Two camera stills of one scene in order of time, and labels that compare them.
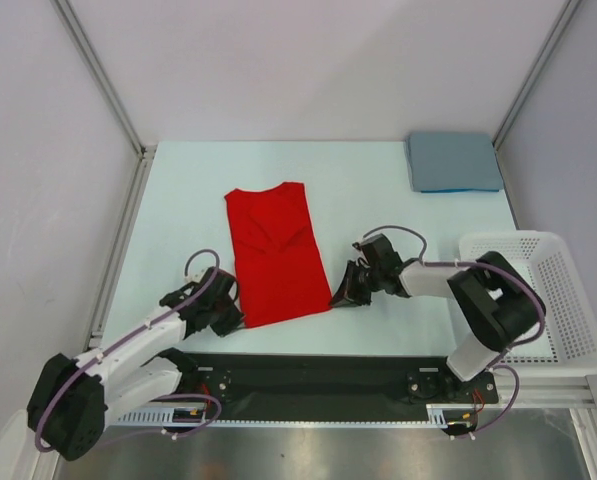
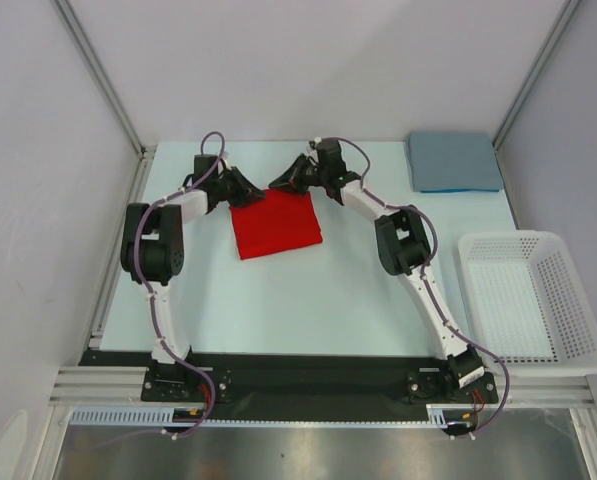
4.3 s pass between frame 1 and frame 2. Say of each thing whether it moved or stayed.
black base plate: stayed
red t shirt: moved
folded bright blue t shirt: stayed
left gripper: moved
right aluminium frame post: stayed
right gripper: moved
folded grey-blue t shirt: stayed
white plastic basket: stayed
